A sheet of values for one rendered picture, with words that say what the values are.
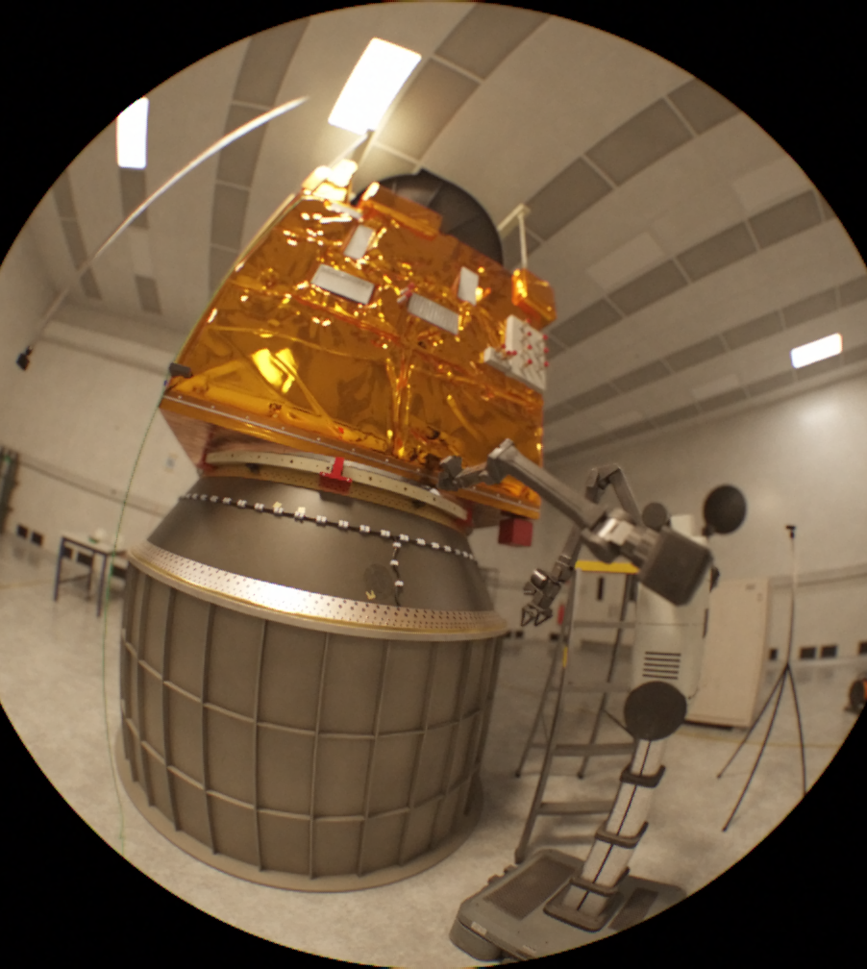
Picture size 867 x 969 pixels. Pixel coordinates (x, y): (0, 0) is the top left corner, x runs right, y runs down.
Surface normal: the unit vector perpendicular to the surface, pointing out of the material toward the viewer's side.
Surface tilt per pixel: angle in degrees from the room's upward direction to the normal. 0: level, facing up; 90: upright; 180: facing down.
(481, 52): 180
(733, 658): 90
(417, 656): 90
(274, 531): 62
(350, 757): 90
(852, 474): 90
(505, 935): 45
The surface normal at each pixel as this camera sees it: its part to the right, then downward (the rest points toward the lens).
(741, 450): -0.85, -0.26
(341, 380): 0.58, -0.18
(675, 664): -0.77, -0.12
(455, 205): -0.06, 0.36
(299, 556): 0.28, -0.66
